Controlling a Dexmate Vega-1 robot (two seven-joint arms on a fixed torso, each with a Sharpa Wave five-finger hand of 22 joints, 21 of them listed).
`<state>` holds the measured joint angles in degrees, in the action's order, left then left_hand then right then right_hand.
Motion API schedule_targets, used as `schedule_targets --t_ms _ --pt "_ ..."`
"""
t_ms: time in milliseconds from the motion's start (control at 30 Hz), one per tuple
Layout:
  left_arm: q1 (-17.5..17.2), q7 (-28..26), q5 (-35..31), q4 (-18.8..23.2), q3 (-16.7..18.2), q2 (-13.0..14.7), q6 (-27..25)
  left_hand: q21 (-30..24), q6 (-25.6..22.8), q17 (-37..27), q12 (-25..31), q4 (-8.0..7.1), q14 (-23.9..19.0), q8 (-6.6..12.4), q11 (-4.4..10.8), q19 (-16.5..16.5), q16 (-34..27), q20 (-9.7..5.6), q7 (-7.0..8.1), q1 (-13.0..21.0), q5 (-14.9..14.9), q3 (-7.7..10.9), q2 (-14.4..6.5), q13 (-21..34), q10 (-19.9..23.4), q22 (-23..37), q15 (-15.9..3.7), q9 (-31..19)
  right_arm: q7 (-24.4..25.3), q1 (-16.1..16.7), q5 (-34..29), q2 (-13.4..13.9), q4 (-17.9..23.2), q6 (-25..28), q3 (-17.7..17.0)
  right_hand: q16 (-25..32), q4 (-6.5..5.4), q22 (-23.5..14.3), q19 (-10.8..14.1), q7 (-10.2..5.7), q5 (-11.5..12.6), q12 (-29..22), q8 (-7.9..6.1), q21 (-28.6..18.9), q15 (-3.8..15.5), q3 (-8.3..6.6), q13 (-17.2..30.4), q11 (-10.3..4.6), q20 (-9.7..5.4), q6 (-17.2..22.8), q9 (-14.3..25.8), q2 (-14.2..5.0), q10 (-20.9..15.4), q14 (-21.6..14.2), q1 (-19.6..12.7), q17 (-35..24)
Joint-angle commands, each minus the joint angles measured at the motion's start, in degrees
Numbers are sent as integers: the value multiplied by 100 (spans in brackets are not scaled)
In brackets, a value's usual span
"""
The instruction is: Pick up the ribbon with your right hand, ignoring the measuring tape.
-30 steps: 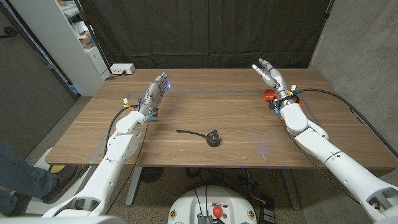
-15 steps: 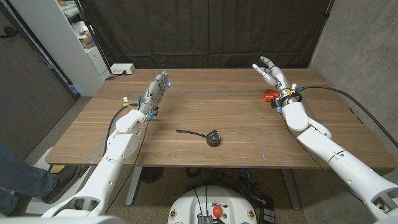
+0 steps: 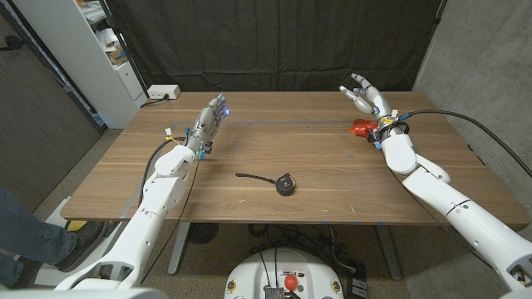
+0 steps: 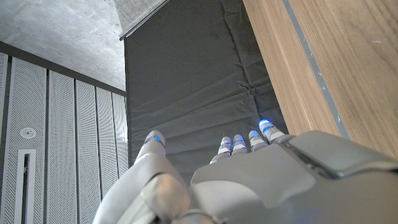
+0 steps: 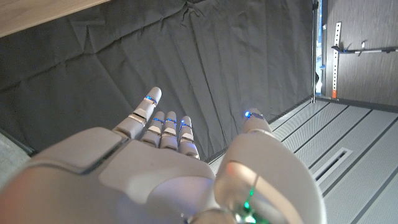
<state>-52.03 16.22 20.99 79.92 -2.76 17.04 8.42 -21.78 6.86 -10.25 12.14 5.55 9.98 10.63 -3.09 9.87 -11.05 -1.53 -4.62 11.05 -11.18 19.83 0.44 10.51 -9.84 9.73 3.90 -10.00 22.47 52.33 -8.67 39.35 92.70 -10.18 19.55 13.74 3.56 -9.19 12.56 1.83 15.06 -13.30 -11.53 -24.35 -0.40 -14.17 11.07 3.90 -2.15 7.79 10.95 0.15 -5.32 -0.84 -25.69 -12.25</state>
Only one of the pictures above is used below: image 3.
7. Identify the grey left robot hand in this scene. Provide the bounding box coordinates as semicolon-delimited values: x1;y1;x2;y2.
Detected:
184;92;231;161

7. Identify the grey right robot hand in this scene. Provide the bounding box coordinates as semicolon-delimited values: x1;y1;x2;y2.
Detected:
338;73;396;125

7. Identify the red plastic object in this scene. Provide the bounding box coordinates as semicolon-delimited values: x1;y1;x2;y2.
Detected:
347;118;382;140

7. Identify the black measuring tape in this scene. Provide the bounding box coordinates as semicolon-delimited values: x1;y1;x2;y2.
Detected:
235;172;297;197

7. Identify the white power strip box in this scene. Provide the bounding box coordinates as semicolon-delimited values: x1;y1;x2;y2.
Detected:
147;84;182;100

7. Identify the black curtain backdrop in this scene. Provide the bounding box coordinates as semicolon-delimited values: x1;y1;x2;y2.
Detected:
101;0;448;93

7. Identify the black backdrop stand pole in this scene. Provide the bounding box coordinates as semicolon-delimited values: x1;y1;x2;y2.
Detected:
97;0;150;100

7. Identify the small cardboard box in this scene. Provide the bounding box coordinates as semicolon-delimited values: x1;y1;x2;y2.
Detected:
106;45;128;66

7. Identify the round black floor object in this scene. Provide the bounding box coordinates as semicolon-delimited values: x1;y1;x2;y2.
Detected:
186;223;220;245

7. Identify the grey table leg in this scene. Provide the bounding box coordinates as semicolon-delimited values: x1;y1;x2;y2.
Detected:
376;225;403;282
167;223;192;276

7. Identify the white shelf cabinet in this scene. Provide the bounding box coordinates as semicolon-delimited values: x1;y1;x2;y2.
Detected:
12;0;149;130

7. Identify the person's black shoe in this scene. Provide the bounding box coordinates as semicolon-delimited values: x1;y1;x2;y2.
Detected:
56;220;110;273

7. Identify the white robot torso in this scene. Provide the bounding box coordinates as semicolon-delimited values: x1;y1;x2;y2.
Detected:
224;248;345;299

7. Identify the black floor power strip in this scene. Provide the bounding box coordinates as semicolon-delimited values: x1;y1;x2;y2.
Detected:
346;265;369;299

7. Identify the person's leg in jeans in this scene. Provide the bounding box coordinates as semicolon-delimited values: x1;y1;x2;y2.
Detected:
0;189;79;287

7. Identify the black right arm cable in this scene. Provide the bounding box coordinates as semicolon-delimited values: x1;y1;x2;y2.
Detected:
398;109;532;179

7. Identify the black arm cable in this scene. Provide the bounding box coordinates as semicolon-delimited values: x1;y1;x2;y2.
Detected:
398;109;532;179
137;136;188;208

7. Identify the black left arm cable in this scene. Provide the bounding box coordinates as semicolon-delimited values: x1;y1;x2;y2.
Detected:
137;136;188;208

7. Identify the black door handle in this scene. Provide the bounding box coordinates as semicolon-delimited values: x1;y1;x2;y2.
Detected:
0;34;25;52

